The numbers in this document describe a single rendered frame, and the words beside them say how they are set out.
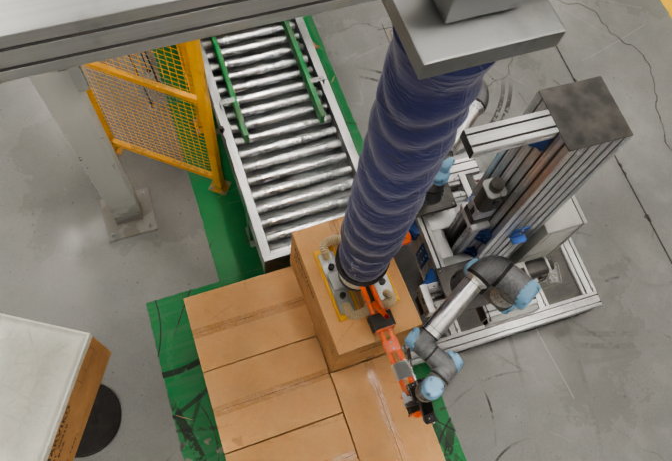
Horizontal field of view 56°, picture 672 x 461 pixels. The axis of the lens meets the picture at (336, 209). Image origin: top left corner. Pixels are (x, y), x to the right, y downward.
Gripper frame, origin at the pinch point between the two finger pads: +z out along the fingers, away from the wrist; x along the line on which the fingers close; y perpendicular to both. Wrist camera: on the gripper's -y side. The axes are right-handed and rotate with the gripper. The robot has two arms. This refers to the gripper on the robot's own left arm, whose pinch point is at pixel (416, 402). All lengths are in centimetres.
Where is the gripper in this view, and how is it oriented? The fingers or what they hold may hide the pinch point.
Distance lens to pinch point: 267.2
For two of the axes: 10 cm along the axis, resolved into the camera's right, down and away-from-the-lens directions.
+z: -0.8, 3.7, 9.2
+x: -9.3, 3.0, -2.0
